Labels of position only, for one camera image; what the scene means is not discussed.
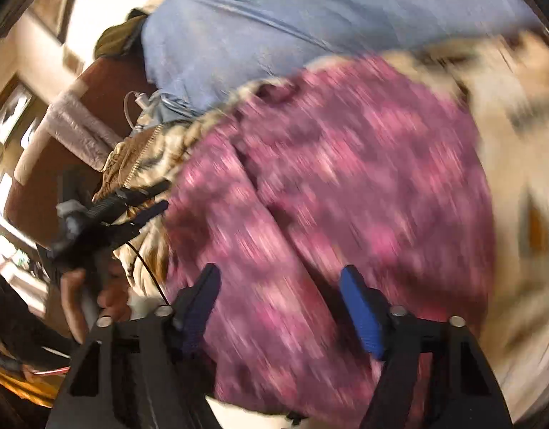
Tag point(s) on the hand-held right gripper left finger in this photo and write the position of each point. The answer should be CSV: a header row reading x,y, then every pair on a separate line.
x,y
197,310

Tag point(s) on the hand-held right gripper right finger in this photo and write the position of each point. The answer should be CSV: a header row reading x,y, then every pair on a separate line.
x,y
361,317

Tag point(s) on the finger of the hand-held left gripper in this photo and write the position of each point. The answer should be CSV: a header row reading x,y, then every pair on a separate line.
x,y
147,215
144,191

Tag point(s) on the purple floral garment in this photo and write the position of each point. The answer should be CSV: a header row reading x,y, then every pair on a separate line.
x,y
328,196

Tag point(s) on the person's left hand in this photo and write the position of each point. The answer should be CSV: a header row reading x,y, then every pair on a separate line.
x,y
73,304

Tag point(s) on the brown zippered garment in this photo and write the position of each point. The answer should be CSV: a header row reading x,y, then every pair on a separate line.
x,y
133,156

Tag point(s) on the pale pink fluffy towel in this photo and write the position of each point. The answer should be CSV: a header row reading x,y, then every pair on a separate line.
x,y
80,127

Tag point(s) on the olive green cloth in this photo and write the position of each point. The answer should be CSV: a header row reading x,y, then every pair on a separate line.
x,y
118,38

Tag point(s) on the orange cloth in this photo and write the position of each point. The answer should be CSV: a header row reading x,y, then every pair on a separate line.
x,y
28,382

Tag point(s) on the blue plaid bedsheet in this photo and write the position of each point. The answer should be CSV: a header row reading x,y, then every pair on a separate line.
x,y
265,31

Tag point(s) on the beige leaf-print blanket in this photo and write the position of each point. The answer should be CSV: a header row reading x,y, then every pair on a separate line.
x,y
515,107

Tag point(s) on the framed wall picture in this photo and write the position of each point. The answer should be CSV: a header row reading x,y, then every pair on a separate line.
x,y
10,109

